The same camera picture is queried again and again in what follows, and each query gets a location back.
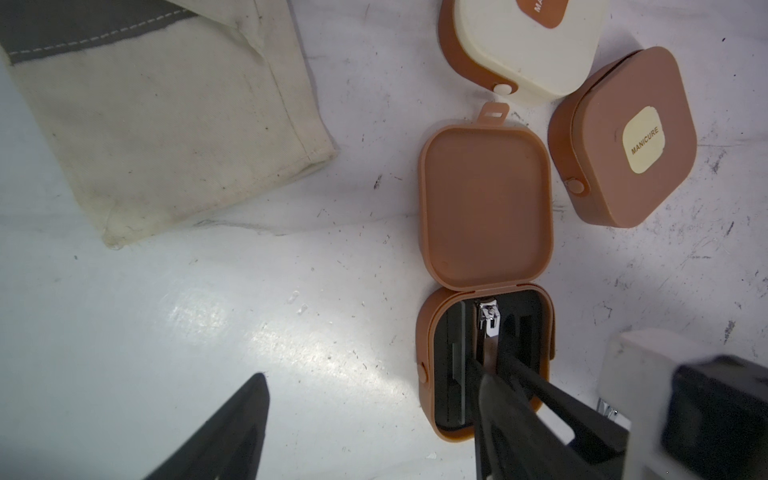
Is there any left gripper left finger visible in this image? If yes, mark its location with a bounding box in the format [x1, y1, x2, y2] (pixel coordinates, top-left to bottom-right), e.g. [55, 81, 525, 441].
[148, 373, 270, 479]

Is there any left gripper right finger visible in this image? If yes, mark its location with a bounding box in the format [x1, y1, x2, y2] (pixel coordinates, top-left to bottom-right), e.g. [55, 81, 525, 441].
[473, 373, 600, 479]

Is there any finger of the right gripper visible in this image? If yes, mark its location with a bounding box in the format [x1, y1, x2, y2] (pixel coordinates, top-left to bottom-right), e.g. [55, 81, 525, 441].
[510, 359, 628, 462]

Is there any large brown nail clipper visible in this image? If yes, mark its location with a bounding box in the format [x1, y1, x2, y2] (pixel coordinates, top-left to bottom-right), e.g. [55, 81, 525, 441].
[474, 297, 501, 373]

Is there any brown case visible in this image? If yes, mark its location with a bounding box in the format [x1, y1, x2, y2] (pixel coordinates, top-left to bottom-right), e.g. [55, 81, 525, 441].
[547, 46, 697, 228]
[416, 102, 555, 442]

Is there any cream nail clipper case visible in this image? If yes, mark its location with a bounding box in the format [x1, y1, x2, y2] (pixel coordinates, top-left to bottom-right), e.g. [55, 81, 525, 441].
[437, 0, 609, 106]

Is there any small brown clipper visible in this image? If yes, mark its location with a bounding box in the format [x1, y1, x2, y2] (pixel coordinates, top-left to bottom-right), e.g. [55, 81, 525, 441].
[596, 398, 618, 421]

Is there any green beige glove on table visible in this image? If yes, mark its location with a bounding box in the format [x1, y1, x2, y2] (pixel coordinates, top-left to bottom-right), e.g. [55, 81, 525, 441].
[1, 1, 336, 248]

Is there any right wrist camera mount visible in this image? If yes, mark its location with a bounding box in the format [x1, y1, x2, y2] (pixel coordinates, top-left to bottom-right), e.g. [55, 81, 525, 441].
[598, 328, 767, 479]

